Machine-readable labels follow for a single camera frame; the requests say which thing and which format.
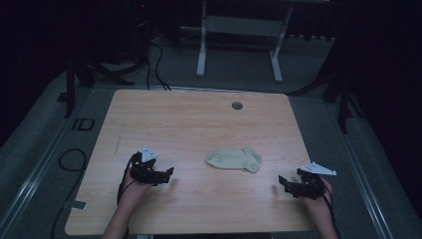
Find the metal floor rail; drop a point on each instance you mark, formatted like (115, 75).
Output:
(33, 179)
(363, 186)

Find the person's left hand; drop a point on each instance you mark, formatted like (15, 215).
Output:
(132, 192)

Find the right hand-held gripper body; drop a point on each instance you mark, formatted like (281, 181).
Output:
(310, 187)

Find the person's right hand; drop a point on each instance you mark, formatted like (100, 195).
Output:
(320, 204)

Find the grey tape piece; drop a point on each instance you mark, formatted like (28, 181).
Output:
(79, 205)

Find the black metal stand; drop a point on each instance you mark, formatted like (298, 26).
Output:
(343, 106)
(70, 89)

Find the dark equipment tower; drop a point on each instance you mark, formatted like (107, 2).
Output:
(142, 30)

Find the white metal desk frame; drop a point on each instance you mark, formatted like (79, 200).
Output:
(244, 26)

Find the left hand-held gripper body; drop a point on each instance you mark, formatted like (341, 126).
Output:
(146, 172)

